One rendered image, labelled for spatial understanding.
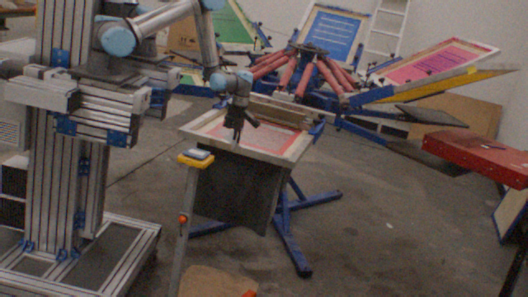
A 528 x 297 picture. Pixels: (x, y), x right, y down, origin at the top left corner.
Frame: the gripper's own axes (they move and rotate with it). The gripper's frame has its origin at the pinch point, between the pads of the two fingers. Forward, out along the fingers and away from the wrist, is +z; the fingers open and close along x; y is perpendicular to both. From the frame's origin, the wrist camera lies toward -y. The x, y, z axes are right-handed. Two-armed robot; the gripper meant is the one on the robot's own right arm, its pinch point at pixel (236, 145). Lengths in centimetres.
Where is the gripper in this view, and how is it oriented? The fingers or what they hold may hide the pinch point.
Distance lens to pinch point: 255.5
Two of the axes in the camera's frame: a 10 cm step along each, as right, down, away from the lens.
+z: -2.0, 9.2, 3.3
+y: -9.4, -2.7, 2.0
